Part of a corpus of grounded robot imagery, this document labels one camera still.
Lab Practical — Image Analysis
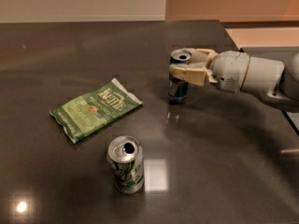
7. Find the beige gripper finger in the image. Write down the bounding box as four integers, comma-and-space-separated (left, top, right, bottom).
169, 63, 215, 86
187, 49, 218, 67

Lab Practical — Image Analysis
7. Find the blue silver redbull can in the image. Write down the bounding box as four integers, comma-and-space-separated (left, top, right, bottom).
169, 49, 192, 104

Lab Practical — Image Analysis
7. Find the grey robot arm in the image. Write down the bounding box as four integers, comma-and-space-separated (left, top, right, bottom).
169, 49, 299, 113

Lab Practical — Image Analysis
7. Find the green white soda can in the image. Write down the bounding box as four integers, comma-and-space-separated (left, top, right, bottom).
107, 135, 144, 194

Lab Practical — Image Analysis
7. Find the green kettle chips bag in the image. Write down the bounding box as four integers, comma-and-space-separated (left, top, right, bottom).
50, 78, 142, 144

